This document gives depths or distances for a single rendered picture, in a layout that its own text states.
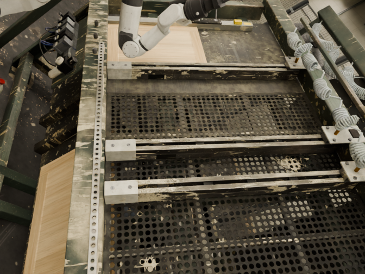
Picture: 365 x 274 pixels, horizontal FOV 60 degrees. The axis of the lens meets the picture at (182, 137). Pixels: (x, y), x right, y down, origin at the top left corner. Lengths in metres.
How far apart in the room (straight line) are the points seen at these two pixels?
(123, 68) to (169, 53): 0.35
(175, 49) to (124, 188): 1.01
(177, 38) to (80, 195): 1.19
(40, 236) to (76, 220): 0.58
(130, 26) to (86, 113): 0.43
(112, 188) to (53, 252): 0.54
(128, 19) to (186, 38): 0.66
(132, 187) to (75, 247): 0.28
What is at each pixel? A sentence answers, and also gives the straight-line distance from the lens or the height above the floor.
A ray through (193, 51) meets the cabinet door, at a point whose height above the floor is 1.28.
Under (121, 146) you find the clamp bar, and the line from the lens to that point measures 1.35.
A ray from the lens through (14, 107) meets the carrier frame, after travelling 2.25.
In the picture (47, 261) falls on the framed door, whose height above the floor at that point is 0.41.
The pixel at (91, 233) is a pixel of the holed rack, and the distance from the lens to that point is 1.19.
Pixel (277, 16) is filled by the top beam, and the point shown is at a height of 1.81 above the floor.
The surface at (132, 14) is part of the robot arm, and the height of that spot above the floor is 1.23.
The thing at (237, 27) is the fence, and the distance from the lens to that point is 2.27.
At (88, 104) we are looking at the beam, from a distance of 1.55.
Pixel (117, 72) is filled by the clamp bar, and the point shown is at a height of 0.95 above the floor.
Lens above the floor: 1.66
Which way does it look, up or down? 20 degrees down
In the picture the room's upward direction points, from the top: 64 degrees clockwise
